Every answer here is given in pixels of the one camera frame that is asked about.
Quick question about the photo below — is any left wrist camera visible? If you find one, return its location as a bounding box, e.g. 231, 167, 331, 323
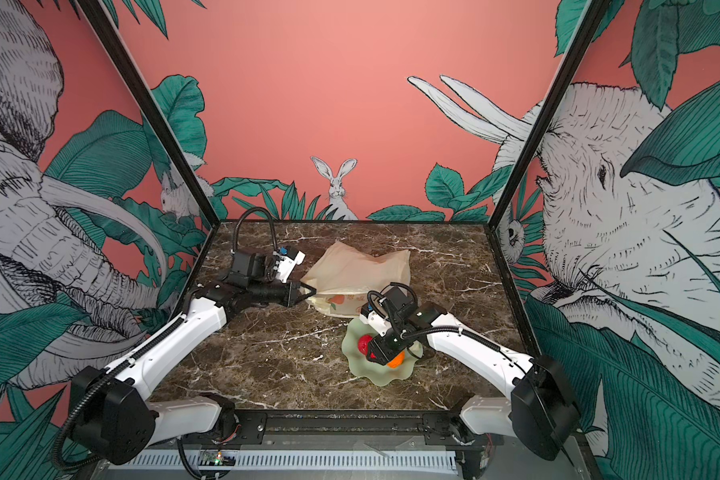
226, 246, 305, 287

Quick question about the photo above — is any orange fruit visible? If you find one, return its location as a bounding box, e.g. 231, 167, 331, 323
387, 352, 405, 369

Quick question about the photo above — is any left black frame post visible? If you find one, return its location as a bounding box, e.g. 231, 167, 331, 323
77, 0, 221, 227

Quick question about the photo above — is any red apple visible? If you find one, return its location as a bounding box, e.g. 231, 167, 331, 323
357, 335, 373, 356

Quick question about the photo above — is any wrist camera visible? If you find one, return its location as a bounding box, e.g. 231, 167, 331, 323
226, 246, 305, 287
361, 282, 418, 334

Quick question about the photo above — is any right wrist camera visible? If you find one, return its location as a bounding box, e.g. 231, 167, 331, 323
361, 282, 418, 334

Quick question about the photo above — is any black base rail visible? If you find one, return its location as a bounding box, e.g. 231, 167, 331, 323
173, 409, 583, 448

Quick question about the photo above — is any light green wavy plate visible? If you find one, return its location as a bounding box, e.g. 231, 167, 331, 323
341, 316, 424, 387

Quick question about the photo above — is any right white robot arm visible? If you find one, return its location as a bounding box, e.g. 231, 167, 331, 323
360, 302, 581, 461

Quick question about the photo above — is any small green circuit board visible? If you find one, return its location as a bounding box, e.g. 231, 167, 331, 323
198, 450, 236, 468

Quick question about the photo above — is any black frame post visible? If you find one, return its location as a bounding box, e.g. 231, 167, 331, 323
488, 0, 610, 231
77, 0, 221, 227

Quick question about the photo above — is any translucent cream plastic bag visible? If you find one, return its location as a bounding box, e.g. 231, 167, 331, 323
301, 241, 410, 318

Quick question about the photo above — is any white perforated vent strip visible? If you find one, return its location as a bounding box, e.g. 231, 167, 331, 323
106, 449, 458, 473

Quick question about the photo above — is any right black frame post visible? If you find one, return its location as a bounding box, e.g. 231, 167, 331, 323
488, 0, 610, 231

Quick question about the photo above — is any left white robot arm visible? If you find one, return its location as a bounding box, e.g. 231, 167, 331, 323
50, 280, 316, 472

